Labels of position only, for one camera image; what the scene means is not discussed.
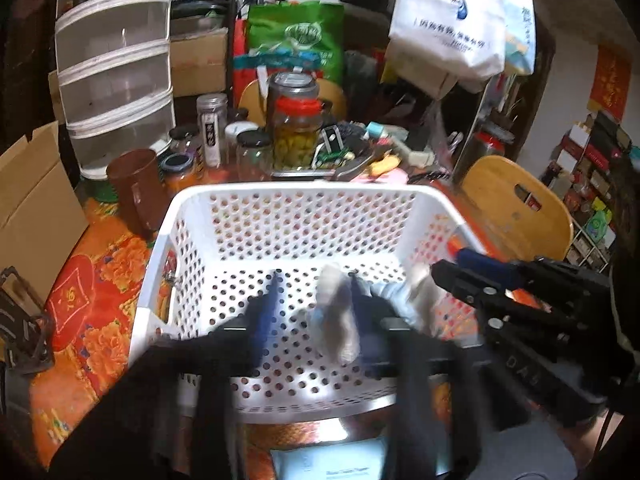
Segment white lidded jar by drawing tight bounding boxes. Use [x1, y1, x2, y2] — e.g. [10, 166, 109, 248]
[224, 121, 258, 161]

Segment red floral tablecloth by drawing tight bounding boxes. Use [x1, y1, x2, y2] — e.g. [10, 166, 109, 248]
[27, 180, 501, 466]

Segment large pickle jar red lid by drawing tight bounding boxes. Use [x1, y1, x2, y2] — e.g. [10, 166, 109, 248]
[267, 72, 323, 173]

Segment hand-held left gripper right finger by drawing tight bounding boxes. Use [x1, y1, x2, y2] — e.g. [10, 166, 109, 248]
[347, 271, 501, 480]

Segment grey light-blue sock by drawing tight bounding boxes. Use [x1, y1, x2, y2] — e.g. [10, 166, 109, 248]
[305, 262, 446, 366]

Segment tall clear jar black label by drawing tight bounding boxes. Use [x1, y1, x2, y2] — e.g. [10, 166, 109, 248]
[196, 93, 230, 168]

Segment white perforated plastic basket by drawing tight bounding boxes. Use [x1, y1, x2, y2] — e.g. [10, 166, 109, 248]
[131, 180, 493, 426]

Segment pink notepad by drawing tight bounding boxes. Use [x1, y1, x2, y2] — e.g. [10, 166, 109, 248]
[357, 167, 408, 183]

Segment white blue tote bag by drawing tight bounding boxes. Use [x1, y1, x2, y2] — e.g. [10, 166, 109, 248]
[500, 0, 537, 77]

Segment empty glass jar black lid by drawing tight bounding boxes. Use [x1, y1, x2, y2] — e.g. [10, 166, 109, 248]
[235, 130, 274, 181]

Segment open cardboard box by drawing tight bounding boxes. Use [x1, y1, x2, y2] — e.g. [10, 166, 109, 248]
[0, 121, 91, 301]

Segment closed cardboard box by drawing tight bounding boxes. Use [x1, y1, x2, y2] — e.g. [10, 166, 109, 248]
[170, 27, 231, 98]

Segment dark lidded glass jar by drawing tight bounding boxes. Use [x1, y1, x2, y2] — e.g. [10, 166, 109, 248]
[169, 125, 203, 161]

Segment green shopping bag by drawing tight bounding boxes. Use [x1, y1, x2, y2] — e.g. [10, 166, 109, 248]
[247, 1, 346, 81]

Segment red wall poster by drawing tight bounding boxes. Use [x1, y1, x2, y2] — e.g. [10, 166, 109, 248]
[587, 45, 632, 121]

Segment beige cardboard box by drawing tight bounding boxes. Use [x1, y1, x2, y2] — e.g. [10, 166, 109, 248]
[385, 50, 458, 101]

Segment white printed tote bag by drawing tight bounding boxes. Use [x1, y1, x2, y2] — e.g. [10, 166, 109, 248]
[389, 0, 507, 81]

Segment clear plastic drawer tower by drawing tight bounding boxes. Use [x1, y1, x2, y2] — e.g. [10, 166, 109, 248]
[54, 0, 177, 181]

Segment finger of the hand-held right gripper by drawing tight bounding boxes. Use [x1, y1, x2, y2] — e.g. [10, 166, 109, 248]
[431, 259, 556, 331]
[455, 246, 613, 296]

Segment brown plastic cup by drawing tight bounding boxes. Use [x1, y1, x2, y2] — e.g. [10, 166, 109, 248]
[106, 148, 168, 235]

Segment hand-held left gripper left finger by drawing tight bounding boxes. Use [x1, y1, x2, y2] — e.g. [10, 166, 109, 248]
[47, 269, 283, 480]

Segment glass jar orange contents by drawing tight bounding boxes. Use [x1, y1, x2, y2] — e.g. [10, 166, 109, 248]
[160, 152, 197, 196]

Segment white paper sheet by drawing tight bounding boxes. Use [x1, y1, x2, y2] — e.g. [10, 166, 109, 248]
[270, 437, 396, 480]

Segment shelf of assorted boxes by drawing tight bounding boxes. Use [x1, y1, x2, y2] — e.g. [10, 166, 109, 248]
[540, 110, 640, 266]

